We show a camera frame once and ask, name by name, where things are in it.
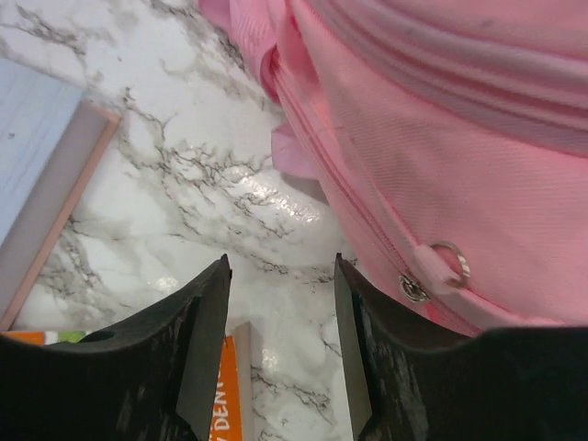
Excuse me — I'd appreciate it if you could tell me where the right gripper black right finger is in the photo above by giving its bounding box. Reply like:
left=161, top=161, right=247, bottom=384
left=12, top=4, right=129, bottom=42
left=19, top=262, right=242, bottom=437
left=334, top=258, right=587, bottom=440

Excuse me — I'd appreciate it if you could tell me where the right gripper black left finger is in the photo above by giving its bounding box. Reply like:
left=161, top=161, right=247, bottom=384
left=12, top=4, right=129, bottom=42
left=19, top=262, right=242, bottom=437
left=1, top=257, right=232, bottom=440

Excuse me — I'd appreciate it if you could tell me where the orange Treehouse book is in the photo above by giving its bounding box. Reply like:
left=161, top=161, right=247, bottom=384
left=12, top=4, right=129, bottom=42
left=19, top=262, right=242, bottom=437
left=2, top=330, right=253, bottom=440

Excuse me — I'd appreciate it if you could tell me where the pink student backpack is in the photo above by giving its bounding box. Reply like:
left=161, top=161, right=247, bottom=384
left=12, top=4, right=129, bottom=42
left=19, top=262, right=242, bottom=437
left=198, top=1, right=587, bottom=335

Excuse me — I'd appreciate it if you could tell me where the Designer Fate flower book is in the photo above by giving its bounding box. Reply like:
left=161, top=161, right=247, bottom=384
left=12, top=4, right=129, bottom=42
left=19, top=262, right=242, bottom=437
left=1, top=59, right=120, bottom=331

